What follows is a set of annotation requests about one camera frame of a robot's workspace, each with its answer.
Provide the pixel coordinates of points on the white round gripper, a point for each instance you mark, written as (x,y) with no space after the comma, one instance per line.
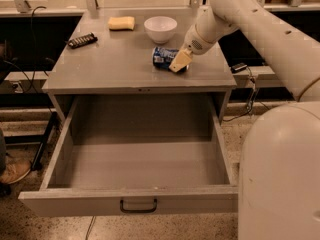
(195,44)

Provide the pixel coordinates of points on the blue pepsi can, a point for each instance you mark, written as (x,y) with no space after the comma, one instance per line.
(162,57)

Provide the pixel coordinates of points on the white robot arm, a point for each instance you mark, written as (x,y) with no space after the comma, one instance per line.
(279,173)

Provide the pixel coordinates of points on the grey cabinet counter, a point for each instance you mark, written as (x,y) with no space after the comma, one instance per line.
(120,62)

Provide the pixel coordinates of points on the grey open top drawer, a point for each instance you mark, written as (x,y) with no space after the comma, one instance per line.
(137,147)

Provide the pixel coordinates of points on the white ceramic bowl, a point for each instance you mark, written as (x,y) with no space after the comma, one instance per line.
(160,29)

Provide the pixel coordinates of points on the small black device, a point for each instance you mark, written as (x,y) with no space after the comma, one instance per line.
(238,68)

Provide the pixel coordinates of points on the yellow sponge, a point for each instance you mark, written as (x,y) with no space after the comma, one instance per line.
(121,23)

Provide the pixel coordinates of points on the dark snack bar packet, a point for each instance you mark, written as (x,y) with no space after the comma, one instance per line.
(82,41)

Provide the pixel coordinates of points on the black table leg left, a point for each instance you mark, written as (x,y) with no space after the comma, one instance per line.
(36,164)

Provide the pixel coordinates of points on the brown shoe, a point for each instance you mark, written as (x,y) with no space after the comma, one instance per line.
(15,171)

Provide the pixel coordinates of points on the black drawer handle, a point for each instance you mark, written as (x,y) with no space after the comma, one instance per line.
(138,206)

